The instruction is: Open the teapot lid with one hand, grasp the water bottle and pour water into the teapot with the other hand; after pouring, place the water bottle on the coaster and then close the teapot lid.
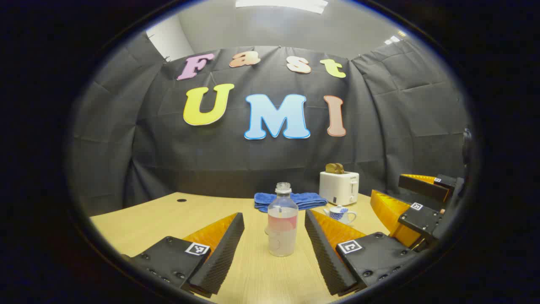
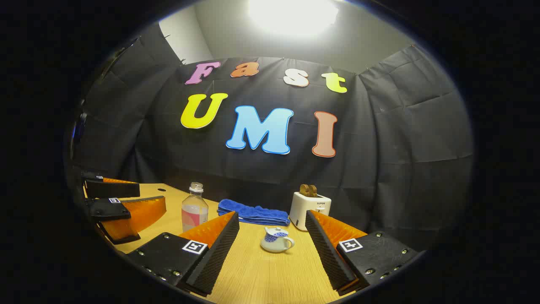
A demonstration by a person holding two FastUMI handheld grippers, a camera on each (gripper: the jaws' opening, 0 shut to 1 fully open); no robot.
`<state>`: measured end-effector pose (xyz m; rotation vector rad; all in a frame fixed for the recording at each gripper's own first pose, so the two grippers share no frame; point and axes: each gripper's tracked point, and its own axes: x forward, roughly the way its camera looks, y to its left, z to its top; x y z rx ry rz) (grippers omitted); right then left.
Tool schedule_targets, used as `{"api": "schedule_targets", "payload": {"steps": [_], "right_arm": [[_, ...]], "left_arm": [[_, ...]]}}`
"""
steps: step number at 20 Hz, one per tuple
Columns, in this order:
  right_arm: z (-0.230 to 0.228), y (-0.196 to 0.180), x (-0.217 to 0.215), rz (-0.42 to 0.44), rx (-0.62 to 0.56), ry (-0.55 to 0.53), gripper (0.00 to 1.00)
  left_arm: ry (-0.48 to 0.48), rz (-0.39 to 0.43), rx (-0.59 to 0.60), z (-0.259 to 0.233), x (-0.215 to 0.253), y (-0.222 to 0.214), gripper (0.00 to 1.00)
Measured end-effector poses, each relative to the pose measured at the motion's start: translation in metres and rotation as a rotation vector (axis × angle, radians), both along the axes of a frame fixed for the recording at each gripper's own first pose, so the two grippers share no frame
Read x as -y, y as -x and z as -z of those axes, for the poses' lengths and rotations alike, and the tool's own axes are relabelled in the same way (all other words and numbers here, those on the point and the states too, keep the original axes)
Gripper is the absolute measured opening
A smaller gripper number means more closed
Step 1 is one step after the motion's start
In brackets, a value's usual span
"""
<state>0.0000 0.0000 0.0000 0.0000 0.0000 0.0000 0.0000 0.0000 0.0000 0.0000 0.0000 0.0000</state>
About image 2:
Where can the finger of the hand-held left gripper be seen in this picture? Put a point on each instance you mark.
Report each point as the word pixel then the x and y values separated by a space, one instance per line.
pixel 112 190
pixel 109 209

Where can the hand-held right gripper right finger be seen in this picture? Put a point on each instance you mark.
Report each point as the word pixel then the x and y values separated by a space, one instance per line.
pixel 327 257

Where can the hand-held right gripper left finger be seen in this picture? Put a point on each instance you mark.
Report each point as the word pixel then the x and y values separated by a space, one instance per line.
pixel 213 261

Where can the white blue-patterned teacup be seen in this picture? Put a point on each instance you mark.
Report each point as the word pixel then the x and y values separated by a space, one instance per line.
pixel 274 245

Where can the clear plastic water bottle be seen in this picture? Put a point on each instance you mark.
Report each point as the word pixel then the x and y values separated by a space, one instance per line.
pixel 194 211

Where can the white toaster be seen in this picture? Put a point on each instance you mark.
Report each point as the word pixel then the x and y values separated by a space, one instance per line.
pixel 306 209

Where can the folded blue towel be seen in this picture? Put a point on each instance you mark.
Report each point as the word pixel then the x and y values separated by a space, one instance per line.
pixel 253 213

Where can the black stand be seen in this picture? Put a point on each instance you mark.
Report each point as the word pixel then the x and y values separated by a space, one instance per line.
pixel 79 124

